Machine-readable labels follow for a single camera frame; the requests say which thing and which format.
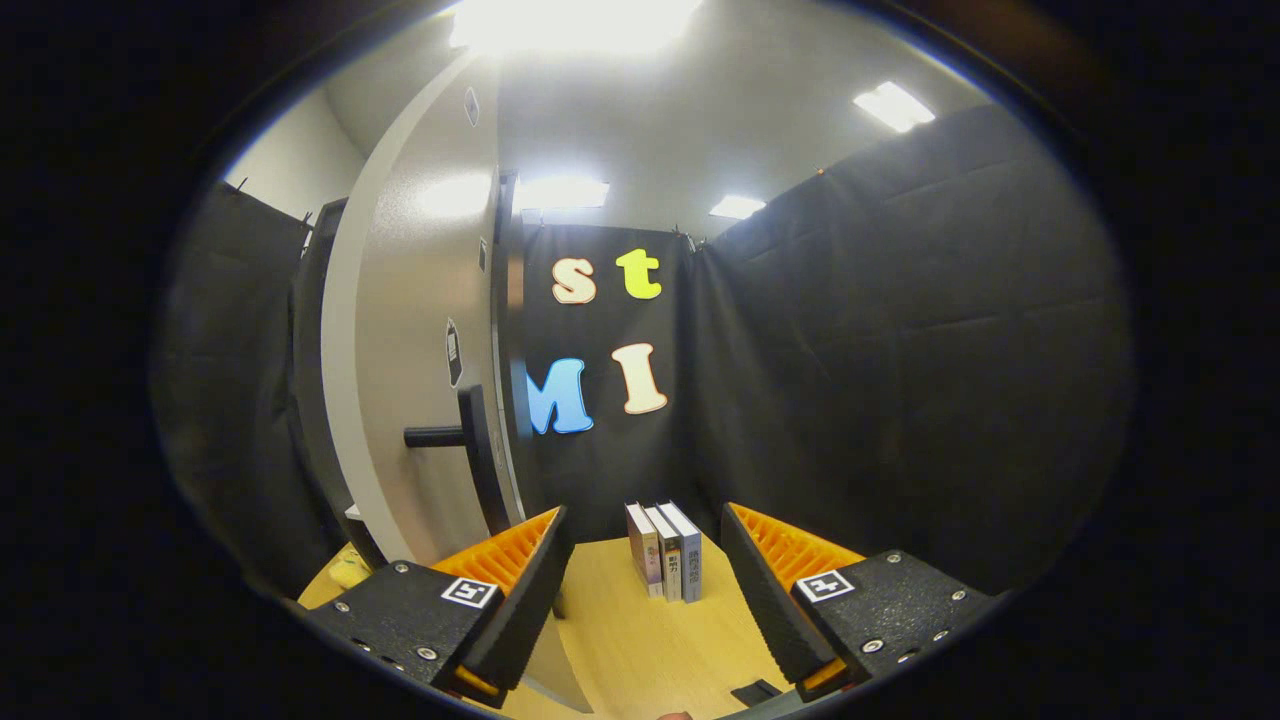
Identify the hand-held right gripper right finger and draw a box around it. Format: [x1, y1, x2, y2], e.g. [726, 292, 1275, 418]
[720, 502, 1004, 703]

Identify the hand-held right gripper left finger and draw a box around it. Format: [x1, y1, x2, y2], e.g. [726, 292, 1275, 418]
[298, 505, 577, 711]

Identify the black door handle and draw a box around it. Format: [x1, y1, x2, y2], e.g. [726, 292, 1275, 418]
[405, 385, 511, 536]

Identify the white cabinet door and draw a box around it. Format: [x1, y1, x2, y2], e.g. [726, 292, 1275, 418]
[320, 50, 596, 716]

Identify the light blue book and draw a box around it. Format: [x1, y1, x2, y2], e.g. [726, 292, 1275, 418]
[660, 500, 703, 604]

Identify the white book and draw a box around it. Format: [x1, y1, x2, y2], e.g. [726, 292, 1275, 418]
[645, 505, 684, 603]

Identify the pale purple book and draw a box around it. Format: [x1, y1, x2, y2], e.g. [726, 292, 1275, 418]
[625, 502, 664, 599]

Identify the cream plush toy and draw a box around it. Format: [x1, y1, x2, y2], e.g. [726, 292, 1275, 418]
[325, 545, 373, 591]

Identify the black backdrop cloth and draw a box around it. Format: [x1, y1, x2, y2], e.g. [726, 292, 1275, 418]
[150, 100, 1136, 601]

